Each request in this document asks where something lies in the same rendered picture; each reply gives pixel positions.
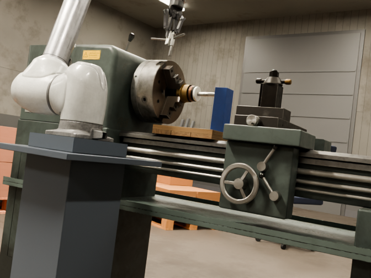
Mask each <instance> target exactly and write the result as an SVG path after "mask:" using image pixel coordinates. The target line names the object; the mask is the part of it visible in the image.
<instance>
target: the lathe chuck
mask: <svg viewBox="0 0 371 278"><path fill-rule="evenodd" d="M161 62H163V63H165V65H166V66H173V68H174V73H175V74H178V75H179V79H180V80H184V84H185V83H186V82H185V79H184V75H183V72H182V70H181V68H180V66H179V65H178V64H177V63H176V62H174V61H172V60H152V61H150V62H148V63H147V64H145V66H144V67H143V69H142V71H141V73H140V75H139V79H138V82H137V89H136V97H137V104H138V107H139V110H140V113H141V115H142V116H143V118H144V119H145V120H146V121H148V122H150V123H154V124H166V125H169V124H172V123H174V122H175V121H176V120H177V119H178V118H179V116H180V114H181V112H182V110H183V107H184V103H183V105H182V106H178V109H177V111H173V113H172V116H171V118H170V119H164V118H163V119H162V121H157V120H156V119H155V118H158V117H159V115H160V112H161V109H162V107H163V104H164V102H165V98H166V96H168V95H169V89H167V88H166V83H165V79H164V76H163V72H162V67H161V65H158V64H159V63H161ZM157 65H158V66H157ZM143 96H145V97H146V98H147V103H144V102H143V101H142V97H143ZM154 117H155V118H154Z"/></svg>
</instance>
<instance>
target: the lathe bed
mask: <svg viewBox="0 0 371 278"><path fill-rule="evenodd" d="M119 136H122V137H123V140H122V144H127V145H128V148H127V154H126V157H130V158H137V159H144V160H149V161H157V162H162V167H149V166H141V165H127V164H126V165H125V170H132V171H136V172H143V173H150V174H156V175H163V176H167V177H174V178H181V179H188V180H195V181H202V182H206V183H213V184H220V177H221V175H222V173H223V169H224V160H225V151H226V143H227V141H219V140H209V139H203V138H192V137H182V136H172V135H161V134H155V133H145V132H134V131H124V130H122V131H121V132H119ZM299 150H300V151H299V160H298V170H297V175H296V184H295V194H294V196H296V197H303V198H307V199H314V200H321V201H327V202H334V203H338V204H345V205H352V206H359V207H366V208H370V209H371V156H363V155H357V154H346V153H336V152H325V151H315V150H309V149H299Z"/></svg>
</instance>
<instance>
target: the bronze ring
mask: <svg viewBox="0 0 371 278"><path fill-rule="evenodd" d="M195 87H197V86H194V85H188V84H182V86H181V88H180V89H177V91H176V96H177V97H180V100H181V102H183V103H186V102H192V101H195V100H194V99H193V89H194V88H195Z"/></svg>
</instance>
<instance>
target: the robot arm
mask: <svg viewBox="0 0 371 278"><path fill-rule="evenodd" d="M90 2H91V0H63V4H62V6H61V9H60V11H59V14H58V16H57V19H56V21H55V24H54V27H53V29H52V32H51V34H50V37H49V40H48V42H47V44H46V48H45V50H44V53H43V55H42V56H39V57H37V58H35V59H33V61H32V62H31V64H30V65H29V66H28V67H27V68H26V69H25V70H24V72H22V73H20V74H18V75H17V76H16V78H15V79H14V81H13V82H12V85H11V95H12V98H13V100H14V101H15V102H16V103H17V104H18V105H20V106H21V107H22V108H24V109H26V110H27V111H29V112H32V113H36V114H43V115H60V123H59V128H58V129H54V130H46V131H45V134H48V135H58V136H66V137H75V138H84V139H89V140H97V141H105V142H114V139H113V138H110V137H108V136H107V133H106V132H103V121H104V117H105V111H106V107H107V95H108V88H107V80H106V77H105V74H104V72H103V70H102V69H101V67H99V66H97V65H94V64H91V63H86V62H76V63H73V64H72V65H70V66H69V67H68V62H69V60H70V57H71V54H72V51H73V48H74V46H75V43H76V40H77V38H78V35H79V33H80V29H81V27H82V24H83V21H84V18H85V16H86V13H87V10H88V7H89V5H90ZM185 2H186V0H170V2H169V7H168V9H164V10H163V13H164V20H163V28H164V29H165V31H166V35H165V36H166V42H165V45H167V44H168V46H169V45H170V38H171V35H172V34H178V33H179V32H180V30H181V27H182V24H183V22H184V21H185V19H186V18H185V17H183V16H182V10H183V6H184V4H185ZM168 14H169V18H168ZM179 18H180V21H179V23H178V20H179ZM172 22H173V28H172V31H170V30H171V26H172ZM177 25H178V26H177Z"/></svg>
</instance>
